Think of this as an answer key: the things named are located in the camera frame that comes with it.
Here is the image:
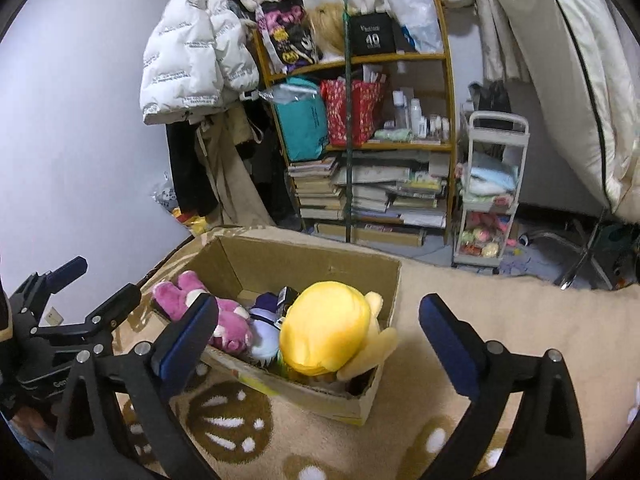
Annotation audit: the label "purple plush doll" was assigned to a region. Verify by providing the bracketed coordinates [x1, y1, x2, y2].
[247, 291, 289, 369]

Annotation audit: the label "black hanging garment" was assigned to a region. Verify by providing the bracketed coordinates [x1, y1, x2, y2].
[166, 119, 222, 217]

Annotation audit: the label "stack of books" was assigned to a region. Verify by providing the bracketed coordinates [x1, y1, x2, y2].
[287, 152, 450, 229]

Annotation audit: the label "gold foil bag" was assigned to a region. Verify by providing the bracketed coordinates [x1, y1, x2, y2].
[172, 207, 209, 236]

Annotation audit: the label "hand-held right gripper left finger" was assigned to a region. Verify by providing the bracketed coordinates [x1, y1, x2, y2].
[52, 292, 221, 480]

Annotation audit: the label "clear plastic bag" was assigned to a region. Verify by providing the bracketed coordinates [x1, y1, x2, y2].
[382, 0, 444, 54]

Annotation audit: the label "pink bear plush toy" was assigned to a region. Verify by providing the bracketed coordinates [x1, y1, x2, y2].
[151, 270, 256, 355]

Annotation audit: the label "red gift bag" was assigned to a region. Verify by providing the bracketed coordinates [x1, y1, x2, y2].
[320, 77, 387, 147]

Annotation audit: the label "folded pastel cloths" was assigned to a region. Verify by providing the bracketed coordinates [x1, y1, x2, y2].
[457, 152, 519, 206]

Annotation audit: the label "black printed tote bag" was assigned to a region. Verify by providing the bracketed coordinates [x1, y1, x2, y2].
[256, 0, 321, 74]

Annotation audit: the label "crumpled clear plastic wrap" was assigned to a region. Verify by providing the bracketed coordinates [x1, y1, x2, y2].
[258, 84, 319, 106]

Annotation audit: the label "pile of small plush toys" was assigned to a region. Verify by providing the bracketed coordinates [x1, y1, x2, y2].
[460, 212, 511, 259]

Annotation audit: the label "small black tag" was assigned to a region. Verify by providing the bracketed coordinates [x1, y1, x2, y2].
[276, 286, 300, 319]

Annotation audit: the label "long flat cardboard box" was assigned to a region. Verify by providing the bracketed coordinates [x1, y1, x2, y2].
[312, 222, 429, 247]

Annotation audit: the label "white printed plastic bag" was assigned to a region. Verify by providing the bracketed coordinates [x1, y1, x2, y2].
[152, 185, 179, 212]

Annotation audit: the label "beige hanging garment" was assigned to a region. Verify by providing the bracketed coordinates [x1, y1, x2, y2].
[195, 107, 277, 229]

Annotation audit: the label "brown cardboard box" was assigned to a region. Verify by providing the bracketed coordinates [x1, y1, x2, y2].
[150, 232, 403, 427]

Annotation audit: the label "wooden shelf unit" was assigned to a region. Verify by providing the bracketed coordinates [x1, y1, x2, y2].
[250, 0, 459, 247]

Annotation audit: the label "beige printed blanket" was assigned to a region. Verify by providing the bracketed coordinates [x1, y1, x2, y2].
[112, 225, 640, 480]

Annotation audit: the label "white trolley cart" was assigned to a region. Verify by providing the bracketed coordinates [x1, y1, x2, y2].
[452, 111, 530, 269]

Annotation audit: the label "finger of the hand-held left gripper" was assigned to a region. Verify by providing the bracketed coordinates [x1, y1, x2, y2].
[10, 256, 89, 307]
[29, 283, 143, 356]

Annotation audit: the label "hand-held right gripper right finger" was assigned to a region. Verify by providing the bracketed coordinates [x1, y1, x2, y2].
[418, 294, 587, 480]

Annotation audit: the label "green pole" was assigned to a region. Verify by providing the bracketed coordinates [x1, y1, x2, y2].
[336, 0, 362, 244]

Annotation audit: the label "dark green bag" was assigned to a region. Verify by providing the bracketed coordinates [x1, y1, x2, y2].
[597, 222, 640, 289]

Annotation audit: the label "group of white bottles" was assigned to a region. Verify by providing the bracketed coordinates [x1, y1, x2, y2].
[384, 87, 451, 139]

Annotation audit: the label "blonde wig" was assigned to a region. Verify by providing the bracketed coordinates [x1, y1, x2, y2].
[306, 2, 359, 59]

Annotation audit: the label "black cardboard box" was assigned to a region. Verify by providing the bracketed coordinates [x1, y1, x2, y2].
[347, 11, 397, 56]

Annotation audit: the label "yellow plush toy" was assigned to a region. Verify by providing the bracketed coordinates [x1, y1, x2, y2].
[278, 281, 400, 382]

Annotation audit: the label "white puffer jacket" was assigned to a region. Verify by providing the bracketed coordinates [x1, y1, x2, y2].
[140, 0, 261, 126]

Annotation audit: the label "dark hanging clothing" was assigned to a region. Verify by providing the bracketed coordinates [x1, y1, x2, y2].
[240, 104, 302, 227]

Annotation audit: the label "chrome office chair base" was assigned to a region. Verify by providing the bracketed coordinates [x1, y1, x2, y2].
[520, 215, 622, 291]

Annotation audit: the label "teal paper bag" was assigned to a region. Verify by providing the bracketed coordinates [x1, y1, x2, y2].
[272, 77, 331, 162]

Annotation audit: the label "white duvet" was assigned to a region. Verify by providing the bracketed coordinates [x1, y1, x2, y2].
[487, 0, 640, 217]

